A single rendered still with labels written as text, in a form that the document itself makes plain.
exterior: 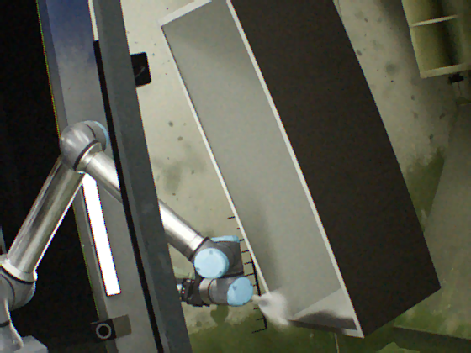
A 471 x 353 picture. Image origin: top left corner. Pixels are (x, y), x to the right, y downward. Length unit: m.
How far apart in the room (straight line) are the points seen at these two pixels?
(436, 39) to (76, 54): 1.52
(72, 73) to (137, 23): 0.35
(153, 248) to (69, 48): 2.08
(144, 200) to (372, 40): 2.66
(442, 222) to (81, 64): 1.77
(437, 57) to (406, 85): 0.42
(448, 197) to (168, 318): 2.67
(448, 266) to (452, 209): 0.29
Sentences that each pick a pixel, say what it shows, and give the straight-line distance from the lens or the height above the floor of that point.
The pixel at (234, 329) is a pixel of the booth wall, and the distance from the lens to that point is 4.14.
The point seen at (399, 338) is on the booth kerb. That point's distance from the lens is 4.47.
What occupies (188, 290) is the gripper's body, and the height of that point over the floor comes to 0.72.
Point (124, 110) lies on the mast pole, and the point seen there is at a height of 1.28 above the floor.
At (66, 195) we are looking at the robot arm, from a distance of 3.14.
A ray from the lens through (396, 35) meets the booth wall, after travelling 4.56.
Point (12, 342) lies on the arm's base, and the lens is 3.16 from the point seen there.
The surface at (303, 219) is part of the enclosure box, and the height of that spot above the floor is 0.82.
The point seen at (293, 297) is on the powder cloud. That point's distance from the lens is 3.57.
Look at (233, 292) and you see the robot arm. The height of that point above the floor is 0.72.
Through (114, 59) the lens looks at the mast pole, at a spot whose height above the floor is 1.38.
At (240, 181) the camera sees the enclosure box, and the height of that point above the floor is 1.01.
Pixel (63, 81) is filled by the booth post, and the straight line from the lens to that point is 3.93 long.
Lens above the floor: 1.20
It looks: 3 degrees down
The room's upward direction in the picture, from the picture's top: 12 degrees counter-clockwise
